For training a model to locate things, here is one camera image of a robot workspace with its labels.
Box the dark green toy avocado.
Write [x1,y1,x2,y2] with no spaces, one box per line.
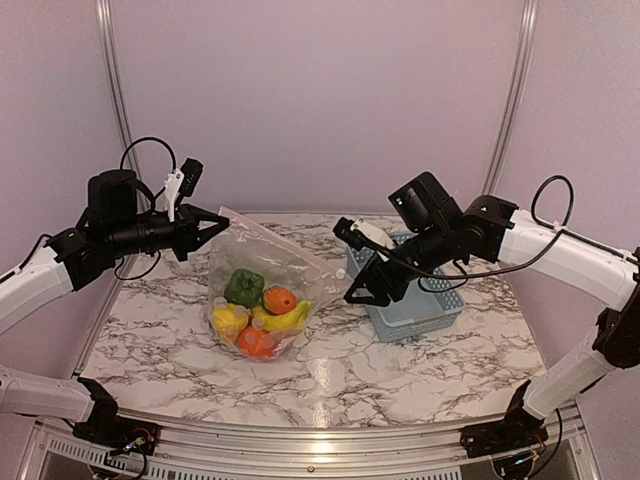
[223,269,265,308]

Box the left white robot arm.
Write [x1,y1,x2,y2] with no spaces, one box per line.
[1,159,230,445]

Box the front aluminium rail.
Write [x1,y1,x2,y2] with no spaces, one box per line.
[17,404,599,479]

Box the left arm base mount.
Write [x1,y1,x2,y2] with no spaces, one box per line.
[73,416,160,456]

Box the left aluminium frame post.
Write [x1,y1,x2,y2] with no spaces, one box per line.
[94,0,141,174]

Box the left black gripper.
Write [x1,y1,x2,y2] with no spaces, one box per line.
[106,203,228,261]

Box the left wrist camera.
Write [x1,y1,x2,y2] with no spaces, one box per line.
[161,158,204,223]

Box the orange green toy mango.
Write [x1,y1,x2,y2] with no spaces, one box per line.
[262,286,297,315]

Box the yellow toy banana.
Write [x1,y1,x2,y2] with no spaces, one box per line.
[252,300,312,332]

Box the orange toy orange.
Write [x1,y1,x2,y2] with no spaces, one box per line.
[236,326,277,359]

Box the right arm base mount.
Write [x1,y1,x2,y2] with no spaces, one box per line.
[460,419,548,458]

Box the yellow toy lemon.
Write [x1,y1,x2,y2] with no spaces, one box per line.
[212,304,250,344]

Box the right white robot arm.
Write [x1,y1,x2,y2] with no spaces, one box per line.
[334,172,639,448]

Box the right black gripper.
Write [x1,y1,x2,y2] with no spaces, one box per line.
[344,221,457,306]

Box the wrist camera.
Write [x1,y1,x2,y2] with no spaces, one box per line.
[333,217,396,261]
[161,158,204,223]

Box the grey plastic basket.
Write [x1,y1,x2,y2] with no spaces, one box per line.
[346,232,467,344]

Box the aluminium frame post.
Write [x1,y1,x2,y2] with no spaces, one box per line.
[482,0,540,194]
[94,0,141,174]

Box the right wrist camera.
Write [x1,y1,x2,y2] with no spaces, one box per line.
[333,217,396,261]

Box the right aluminium frame post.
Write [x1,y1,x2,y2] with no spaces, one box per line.
[482,0,540,194]

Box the clear zip top bag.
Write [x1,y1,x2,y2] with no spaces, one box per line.
[203,206,350,361]

